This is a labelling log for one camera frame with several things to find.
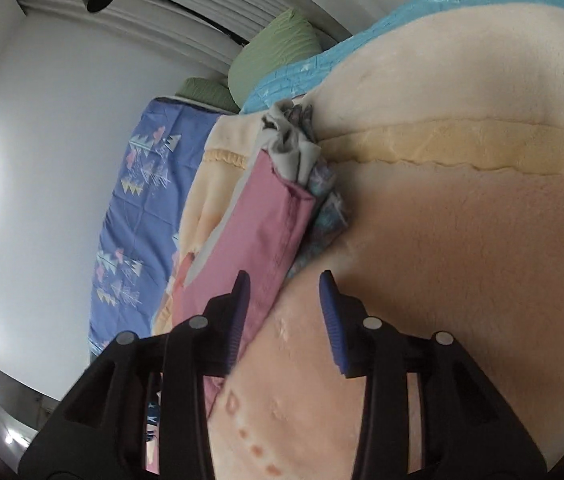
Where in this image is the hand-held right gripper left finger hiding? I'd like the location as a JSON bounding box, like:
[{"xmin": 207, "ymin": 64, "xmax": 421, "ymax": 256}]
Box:
[{"xmin": 18, "ymin": 270, "xmax": 252, "ymax": 480}]

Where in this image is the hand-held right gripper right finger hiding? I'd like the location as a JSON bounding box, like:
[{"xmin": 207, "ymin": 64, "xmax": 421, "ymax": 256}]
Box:
[{"xmin": 318, "ymin": 270, "xmax": 548, "ymax": 480}]

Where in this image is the pink garment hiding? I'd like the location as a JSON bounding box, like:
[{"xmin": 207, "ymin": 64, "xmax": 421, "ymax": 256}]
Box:
[{"xmin": 169, "ymin": 150, "xmax": 319, "ymax": 396}]

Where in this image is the floral patterned cloth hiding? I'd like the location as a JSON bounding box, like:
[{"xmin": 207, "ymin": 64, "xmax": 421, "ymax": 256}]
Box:
[{"xmin": 284, "ymin": 105, "xmax": 350, "ymax": 278}]

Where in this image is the blue tree print bedsheet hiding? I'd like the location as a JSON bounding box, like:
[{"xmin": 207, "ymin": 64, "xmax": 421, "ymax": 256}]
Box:
[{"xmin": 87, "ymin": 96, "xmax": 223, "ymax": 361}]

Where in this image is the cream plush blanket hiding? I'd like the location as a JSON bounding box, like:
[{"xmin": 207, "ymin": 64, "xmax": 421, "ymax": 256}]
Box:
[{"xmin": 144, "ymin": 5, "xmax": 564, "ymax": 480}]

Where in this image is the small green pillow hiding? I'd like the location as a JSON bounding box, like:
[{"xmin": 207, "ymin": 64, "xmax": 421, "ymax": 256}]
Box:
[{"xmin": 176, "ymin": 77, "xmax": 240, "ymax": 113}]

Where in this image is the large green pillow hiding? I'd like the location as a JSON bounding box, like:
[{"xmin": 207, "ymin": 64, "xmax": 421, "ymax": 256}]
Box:
[{"xmin": 227, "ymin": 7, "xmax": 323, "ymax": 108}]

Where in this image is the white pleated curtain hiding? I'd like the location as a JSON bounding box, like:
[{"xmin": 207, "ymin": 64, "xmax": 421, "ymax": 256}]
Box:
[{"xmin": 4, "ymin": 0, "xmax": 383, "ymax": 76}]

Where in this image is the light blue blanket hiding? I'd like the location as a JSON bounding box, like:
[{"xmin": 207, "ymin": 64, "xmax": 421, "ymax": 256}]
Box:
[{"xmin": 239, "ymin": 0, "xmax": 564, "ymax": 113}]

